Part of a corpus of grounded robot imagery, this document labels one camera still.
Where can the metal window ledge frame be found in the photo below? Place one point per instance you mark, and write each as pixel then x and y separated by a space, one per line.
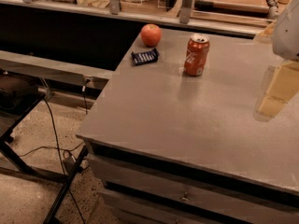
pixel 243 20

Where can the red apple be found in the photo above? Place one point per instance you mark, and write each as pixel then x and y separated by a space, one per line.
pixel 151 34

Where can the red coke can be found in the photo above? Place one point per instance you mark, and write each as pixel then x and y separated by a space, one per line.
pixel 196 54

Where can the grey drawer cabinet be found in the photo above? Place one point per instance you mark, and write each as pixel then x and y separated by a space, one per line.
pixel 154 134

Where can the blue snack bar wrapper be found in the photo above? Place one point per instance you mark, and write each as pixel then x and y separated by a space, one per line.
pixel 150 56

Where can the metal drawer handle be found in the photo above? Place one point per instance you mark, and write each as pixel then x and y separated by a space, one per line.
pixel 184 198

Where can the black metal stand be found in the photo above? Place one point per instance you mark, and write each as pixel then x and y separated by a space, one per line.
pixel 30 140

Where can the grey metal bench rail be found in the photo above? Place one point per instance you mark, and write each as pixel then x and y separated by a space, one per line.
pixel 69 73

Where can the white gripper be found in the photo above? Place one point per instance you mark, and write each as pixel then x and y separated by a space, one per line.
pixel 288 32

